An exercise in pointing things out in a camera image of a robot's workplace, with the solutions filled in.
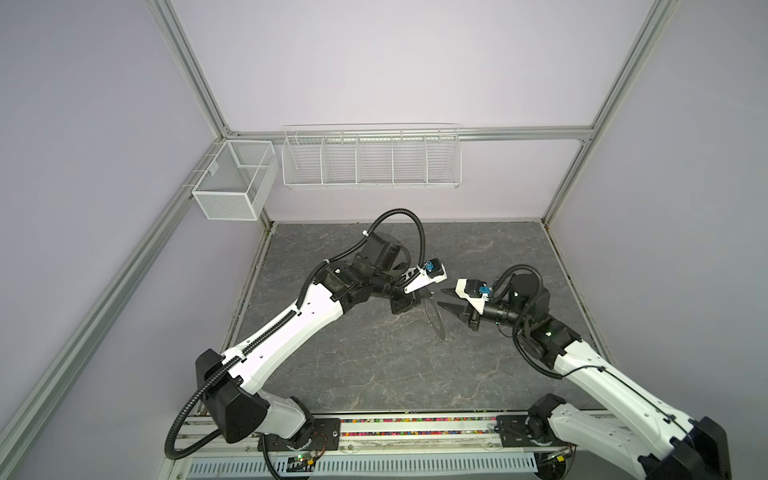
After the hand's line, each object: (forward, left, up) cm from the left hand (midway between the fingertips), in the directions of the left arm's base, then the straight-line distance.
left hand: (427, 293), depth 69 cm
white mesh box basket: (+48, +57, -2) cm, 75 cm away
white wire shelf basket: (+51, +11, +4) cm, 52 cm away
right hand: (+1, -4, -1) cm, 4 cm away
